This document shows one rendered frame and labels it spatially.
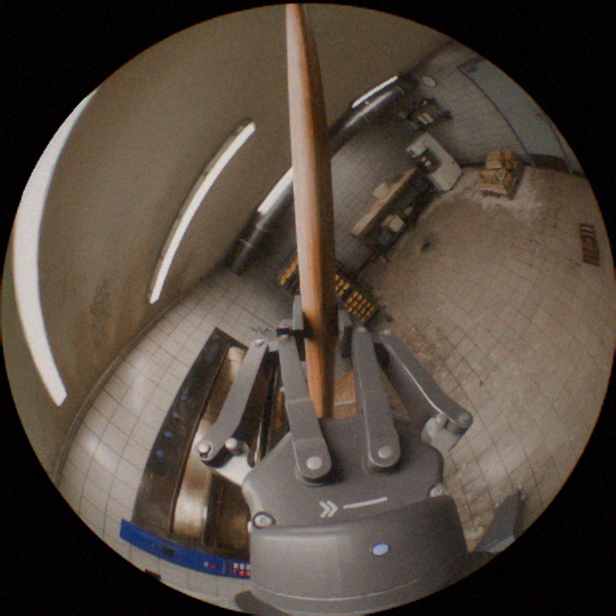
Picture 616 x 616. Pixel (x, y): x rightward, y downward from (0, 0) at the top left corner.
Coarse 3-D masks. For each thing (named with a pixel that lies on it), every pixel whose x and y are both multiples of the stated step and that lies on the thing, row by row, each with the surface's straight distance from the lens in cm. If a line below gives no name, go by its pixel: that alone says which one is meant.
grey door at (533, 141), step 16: (464, 64) 419; (480, 64) 409; (480, 80) 422; (496, 80) 410; (512, 80) 401; (496, 96) 425; (512, 96) 412; (528, 96) 403; (512, 112) 427; (528, 112) 415; (544, 112) 408; (512, 128) 445; (528, 128) 430; (544, 128) 418; (528, 144) 449; (544, 144) 434; (560, 144) 420; (544, 160) 453; (560, 160) 438
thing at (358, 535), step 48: (288, 432) 10; (336, 432) 10; (288, 480) 9; (336, 480) 8; (384, 480) 9; (432, 480) 9; (288, 528) 6; (336, 528) 6; (384, 528) 6; (432, 528) 6; (288, 576) 6; (336, 576) 6; (384, 576) 6; (432, 576) 7
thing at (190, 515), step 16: (240, 352) 203; (224, 368) 184; (224, 384) 172; (208, 400) 161; (224, 400) 162; (208, 416) 153; (192, 448) 142; (192, 464) 138; (192, 480) 135; (208, 480) 134; (176, 496) 134; (192, 496) 133; (208, 496) 130; (176, 512) 134; (192, 512) 132; (208, 512) 133; (176, 528) 134; (192, 528) 132
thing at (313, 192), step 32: (288, 32) 31; (288, 64) 24; (320, 96) 20; (320, 128) 18; (320, 160) 17; (320, 192) 16; (320, 224) 16; (320, 256) 16; (320, 288) 17; (320, 320) 18; (320, 352) 20; (320, 384) 22; (320, 416) 27
